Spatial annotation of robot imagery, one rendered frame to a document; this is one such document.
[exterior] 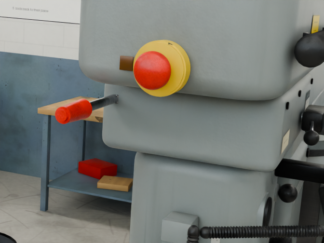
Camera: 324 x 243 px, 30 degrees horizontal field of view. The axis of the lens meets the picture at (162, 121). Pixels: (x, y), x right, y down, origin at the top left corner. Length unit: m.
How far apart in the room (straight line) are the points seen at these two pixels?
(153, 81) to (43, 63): 5.27
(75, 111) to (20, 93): 5.37
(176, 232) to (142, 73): 0.26
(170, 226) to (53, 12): 5.07
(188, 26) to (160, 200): 0.28
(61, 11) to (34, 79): 0.71
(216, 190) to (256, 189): 0.06
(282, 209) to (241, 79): 0.40
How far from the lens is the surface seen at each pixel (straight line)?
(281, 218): 1.01
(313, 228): 0.73
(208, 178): 0.81
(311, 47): 0.66
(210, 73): 0.65
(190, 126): 0.76
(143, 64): 0.62
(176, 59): 0.64
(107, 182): 5.08
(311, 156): 1.32
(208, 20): 0.65
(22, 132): 6.10
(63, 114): 0.67
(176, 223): 0.80
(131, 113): 0.79
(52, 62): 5.82
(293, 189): 0.96
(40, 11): 5.87
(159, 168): 0.83
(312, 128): 0.89
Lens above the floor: 1.84
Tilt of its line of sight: 12 degrees down
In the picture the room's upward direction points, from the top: 4 degrees clockwise
